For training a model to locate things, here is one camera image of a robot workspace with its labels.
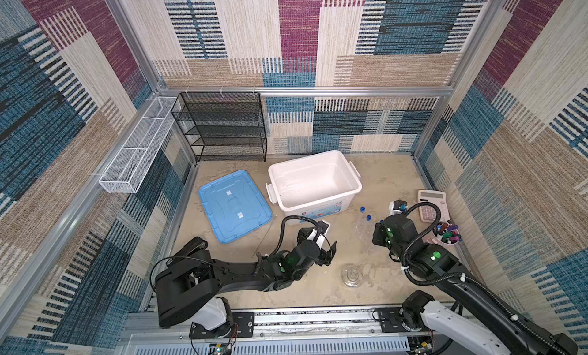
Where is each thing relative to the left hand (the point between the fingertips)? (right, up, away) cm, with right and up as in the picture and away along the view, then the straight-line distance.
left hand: (326, 234), depth 80 cm
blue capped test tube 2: (+15, +5, +1) cm, 16 cm away
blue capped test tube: (+13, +8, +3) cm, 16 cm away
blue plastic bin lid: (-38, +7, +24) cm, 46 cm away
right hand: (+17, +2, -2) cm, 17 cm away
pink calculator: (+44, +4, +17) cm, 48 cm away
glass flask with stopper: (+8, -14, -3) cm, 16 cm away
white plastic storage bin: (-3, +14, +28) cm, 31 cm away
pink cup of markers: (+42, 0, +2) cm, 42 cm away
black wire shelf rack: (-45, +44, +30) cm, 70 cm away
